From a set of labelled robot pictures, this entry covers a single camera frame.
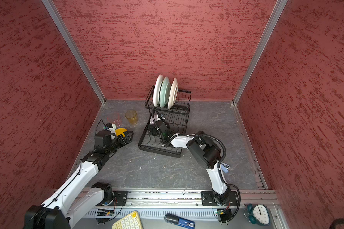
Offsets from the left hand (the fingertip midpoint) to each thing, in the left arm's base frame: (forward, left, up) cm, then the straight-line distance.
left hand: (128, 137), depth 83 cm
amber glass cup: (+24, +5, -8) cm, 26 cm away
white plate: (+18, -17, +22) cm, 33 cm away
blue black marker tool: (-38, -28, -7) cm, 48 cm away
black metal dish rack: (+24, -29, -10) cm, 39 cm away
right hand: (+12, -14, -6) cm, 19 cm away
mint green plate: (+18, -22, +21) cm, 35 cm away
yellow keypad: (-39, -8, -11) cm, 42 cm away
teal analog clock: (-36, -68, -8) cm, 78 cm away
